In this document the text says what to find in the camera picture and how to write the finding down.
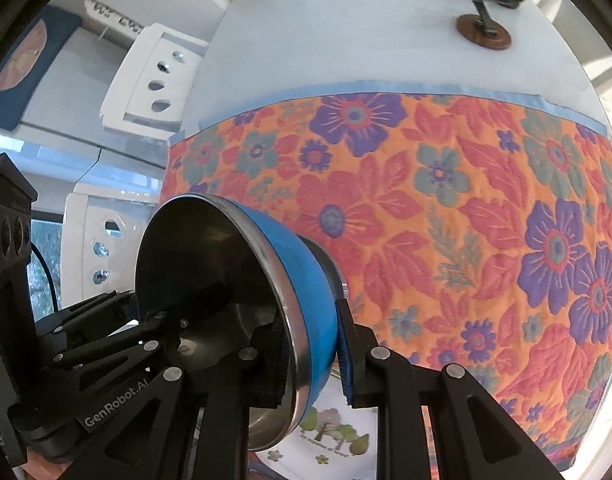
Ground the forest plate print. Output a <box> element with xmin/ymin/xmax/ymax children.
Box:
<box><xmin>256</xmin><ymin>372</ymin><xmax>377</xmax><ymax>479</ymax></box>

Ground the blue steel bowl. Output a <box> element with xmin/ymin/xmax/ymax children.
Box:
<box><xmin>135</xmin><ymin>193</ymin><xmax>348</xmax><ymax>451</ymax></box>

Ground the white chair near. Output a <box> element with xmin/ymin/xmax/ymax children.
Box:
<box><xmin>60</xmin><ymin>183</ymin><xmax>158</xmax><ymax>308</ymax></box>

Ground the white chair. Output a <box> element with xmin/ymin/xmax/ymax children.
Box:
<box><xmin>100</xmin><ymin>23</ymin><xmax>209</xmax><ymax>142</ymax></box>
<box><xmin>60</xmin><ymin>183</ymin><xmax>158</xmax><ymax>308</ymax></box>

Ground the floral quilted table mat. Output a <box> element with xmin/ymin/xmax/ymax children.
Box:
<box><xmin>161</xmin><ymin>84</ymin><xmax>612</xmax><ymax>470</ymax></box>

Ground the white chair far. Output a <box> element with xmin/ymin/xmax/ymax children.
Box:
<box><xmin>100</xmin><ymin>23</ymin><xmax>209</xmax><ymax>142</ymax></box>

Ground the wooden base phone stand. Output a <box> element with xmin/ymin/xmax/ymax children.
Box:
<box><xmin>455</xmin><ymin>0</ymin><xmax>512</xmax><ymax>51</ymax></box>

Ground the blue wall picture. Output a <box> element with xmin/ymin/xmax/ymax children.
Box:
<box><xmin>0</xmin><ymin>6</ymin><xmax>82</xmax><ymax>131</ymax></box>

